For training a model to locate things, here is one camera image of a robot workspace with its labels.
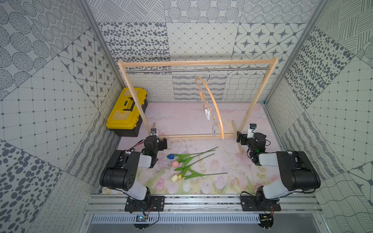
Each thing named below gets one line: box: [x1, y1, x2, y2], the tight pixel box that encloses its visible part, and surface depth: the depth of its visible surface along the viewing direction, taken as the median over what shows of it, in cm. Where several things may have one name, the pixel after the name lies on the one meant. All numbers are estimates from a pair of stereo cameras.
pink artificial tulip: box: [170, 152, 216, 172], surface depth 88 cm
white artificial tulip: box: [170, 174, 179, 183], surface depth 80 cm
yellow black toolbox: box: [105, 87, 148, 137], surface depth 92 cm
